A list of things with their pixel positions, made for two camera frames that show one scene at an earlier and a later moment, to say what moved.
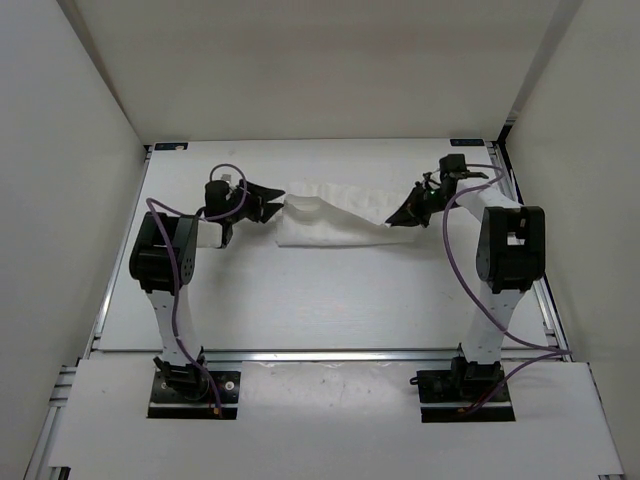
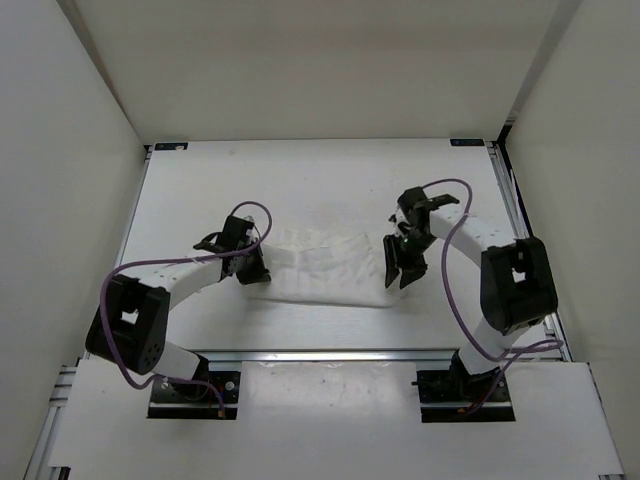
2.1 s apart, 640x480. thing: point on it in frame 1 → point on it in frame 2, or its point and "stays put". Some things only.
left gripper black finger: [263, 194] → [251, 269]
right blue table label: [467, 142] stays put
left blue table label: [181, 146] stays put
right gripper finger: [412, 212] → [392, 247]
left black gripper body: [251, 209] → [244, 254]
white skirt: [311, 221] → [324, 266]
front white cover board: [335, 416] stays put
